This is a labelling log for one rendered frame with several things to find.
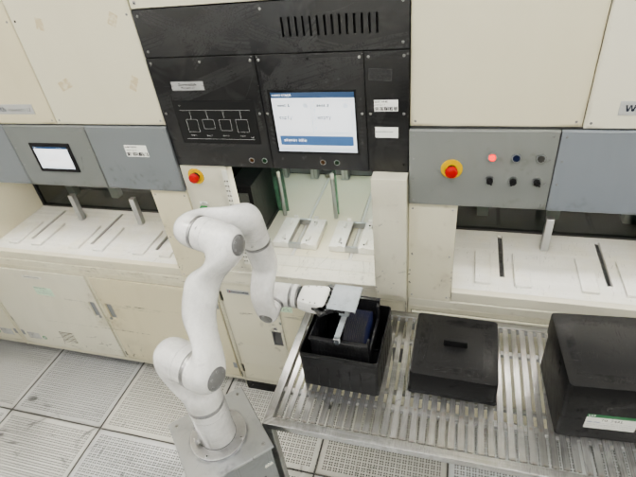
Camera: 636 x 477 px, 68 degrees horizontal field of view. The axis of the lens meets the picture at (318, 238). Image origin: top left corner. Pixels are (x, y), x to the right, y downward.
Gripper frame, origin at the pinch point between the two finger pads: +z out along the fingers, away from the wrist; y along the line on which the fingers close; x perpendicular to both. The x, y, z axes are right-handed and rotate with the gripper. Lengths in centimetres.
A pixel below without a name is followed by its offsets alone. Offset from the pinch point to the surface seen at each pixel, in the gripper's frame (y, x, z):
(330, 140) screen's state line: -30, 45, -8
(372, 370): 13.8, -15.8, 12.6
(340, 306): 4.4, 2.5, 0.5
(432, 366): 5.0, -19.9, 31.4
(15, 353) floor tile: -19, -106, -232
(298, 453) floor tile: 2, -106, -30
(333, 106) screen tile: -30, 57, -6
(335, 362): 13.9, -14.5, 0.0
